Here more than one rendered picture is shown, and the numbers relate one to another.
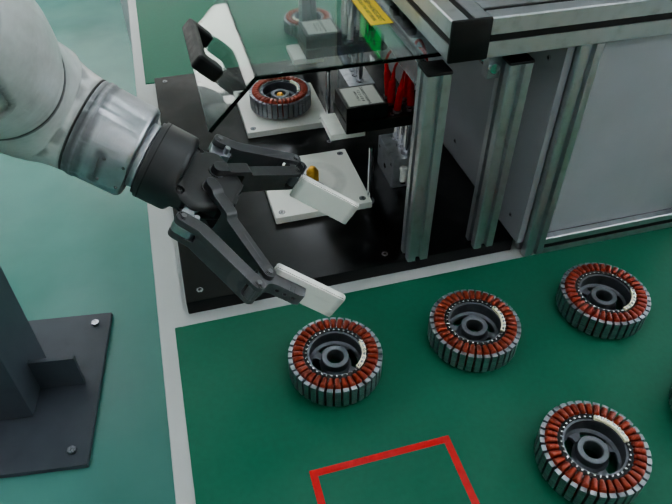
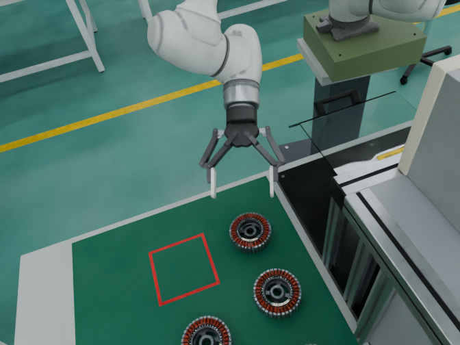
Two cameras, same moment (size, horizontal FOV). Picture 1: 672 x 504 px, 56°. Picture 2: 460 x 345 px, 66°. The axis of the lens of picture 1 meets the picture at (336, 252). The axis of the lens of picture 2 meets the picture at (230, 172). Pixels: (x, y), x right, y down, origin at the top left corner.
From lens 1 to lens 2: 74 cm
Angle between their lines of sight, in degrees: 62
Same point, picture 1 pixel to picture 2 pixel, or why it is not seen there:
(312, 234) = not seen: hidden behind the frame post
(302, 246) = (321, 209)
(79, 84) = (234, 74)
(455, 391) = (244, 287)
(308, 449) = (212, 231)
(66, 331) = not seen: hidden behind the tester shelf
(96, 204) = not seen: outside the picture
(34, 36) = (176, 54)
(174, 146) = (235, 112)
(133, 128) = (231, 97)
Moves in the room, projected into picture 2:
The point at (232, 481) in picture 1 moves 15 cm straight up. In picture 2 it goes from (199, 209) to (188, 177)
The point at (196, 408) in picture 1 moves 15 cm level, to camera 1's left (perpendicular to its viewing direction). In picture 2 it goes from (228, 192) to (226, 156)
